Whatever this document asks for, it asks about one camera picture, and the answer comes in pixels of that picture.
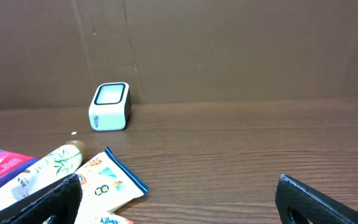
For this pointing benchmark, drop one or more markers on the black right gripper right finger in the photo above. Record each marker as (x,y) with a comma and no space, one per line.
(299,203)

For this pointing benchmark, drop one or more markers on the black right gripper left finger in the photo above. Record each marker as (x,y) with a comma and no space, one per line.
(56,203)

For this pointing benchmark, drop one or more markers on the orange red wipes pack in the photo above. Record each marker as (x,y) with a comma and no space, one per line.
(101,218)

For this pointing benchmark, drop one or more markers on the yellow blue snack bag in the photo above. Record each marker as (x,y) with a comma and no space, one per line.
(107,184)

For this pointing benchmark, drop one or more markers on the white barcode scanner stand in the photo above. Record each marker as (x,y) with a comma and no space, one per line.
(110,108)

